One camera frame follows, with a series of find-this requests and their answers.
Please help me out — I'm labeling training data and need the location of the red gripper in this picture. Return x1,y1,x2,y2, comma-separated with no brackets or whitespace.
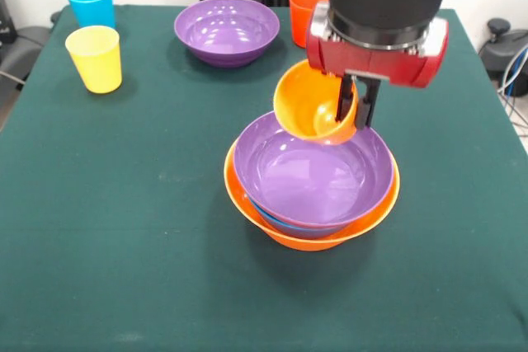
304,0,450,131

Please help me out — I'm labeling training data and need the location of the orange cup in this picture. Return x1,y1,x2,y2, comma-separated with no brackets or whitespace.
272,59,360,147

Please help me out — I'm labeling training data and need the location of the purple bowl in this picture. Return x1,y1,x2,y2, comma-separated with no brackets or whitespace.
233,110,396,241
173,0,281,68

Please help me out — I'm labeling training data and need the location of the large blue bowl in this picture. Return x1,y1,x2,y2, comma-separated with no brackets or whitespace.
249,197,314,236

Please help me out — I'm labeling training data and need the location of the red cup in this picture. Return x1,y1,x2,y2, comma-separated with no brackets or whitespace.
288,0,330,49

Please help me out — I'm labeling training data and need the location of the large orange bowl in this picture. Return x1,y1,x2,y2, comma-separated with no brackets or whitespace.
223,137,401,252

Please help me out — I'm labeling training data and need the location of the black floor base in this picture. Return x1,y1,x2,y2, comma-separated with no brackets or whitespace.
478,17,528,81

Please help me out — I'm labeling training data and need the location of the yellow cup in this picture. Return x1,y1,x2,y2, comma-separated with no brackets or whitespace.
64,26,123,94

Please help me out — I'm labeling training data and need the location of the blue cup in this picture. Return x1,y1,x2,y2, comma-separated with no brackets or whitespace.
65,0,116,31

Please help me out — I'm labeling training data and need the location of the dark green tablecloth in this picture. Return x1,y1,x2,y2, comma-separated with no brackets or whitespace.
0,4,528,352

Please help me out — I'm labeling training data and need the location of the bundle of cables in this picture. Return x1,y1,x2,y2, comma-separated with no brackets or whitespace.
497,45,528,138

